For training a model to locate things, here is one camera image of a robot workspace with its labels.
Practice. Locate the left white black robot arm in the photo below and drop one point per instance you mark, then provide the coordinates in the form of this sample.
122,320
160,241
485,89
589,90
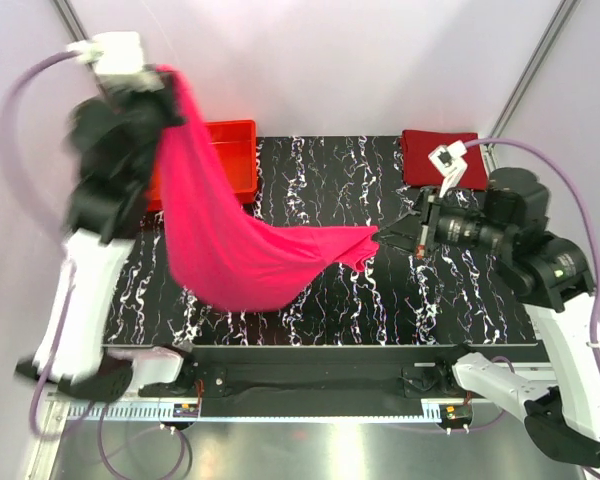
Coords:
117,144

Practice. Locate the folded dark red t-shirt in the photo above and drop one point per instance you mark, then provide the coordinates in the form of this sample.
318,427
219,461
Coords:
419,172

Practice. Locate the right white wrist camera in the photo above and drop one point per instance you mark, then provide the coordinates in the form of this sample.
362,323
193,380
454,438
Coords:
450,163

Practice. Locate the red plastic bin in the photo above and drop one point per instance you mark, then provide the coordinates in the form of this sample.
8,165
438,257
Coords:
229,180

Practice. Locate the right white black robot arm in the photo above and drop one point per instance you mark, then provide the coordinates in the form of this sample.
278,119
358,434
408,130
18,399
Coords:
551,278

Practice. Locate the aluminium frame post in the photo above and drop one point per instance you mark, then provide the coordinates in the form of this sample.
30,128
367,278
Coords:
70,20
558,22

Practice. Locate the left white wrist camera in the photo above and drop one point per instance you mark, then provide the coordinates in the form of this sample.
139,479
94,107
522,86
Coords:
116,57

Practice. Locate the right aluminium frame post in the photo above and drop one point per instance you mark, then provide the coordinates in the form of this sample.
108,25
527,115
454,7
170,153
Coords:
558,22

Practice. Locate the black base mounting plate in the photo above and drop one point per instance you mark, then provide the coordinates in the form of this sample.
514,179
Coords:
325,378

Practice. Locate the left aluminium frame post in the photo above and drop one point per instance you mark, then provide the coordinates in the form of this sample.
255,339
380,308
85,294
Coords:
70,20

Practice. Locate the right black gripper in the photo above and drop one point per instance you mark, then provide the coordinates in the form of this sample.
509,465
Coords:
431,204

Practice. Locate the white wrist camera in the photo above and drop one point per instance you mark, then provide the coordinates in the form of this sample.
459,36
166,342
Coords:
450,163
116,57

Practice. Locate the bright pink t-shirt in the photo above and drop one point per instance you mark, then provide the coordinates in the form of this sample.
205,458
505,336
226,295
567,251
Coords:
227,258

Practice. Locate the white slotted cable duct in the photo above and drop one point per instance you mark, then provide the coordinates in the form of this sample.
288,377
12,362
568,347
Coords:
417,412

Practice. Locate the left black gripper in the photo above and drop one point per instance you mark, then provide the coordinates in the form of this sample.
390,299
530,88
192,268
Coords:
164,85

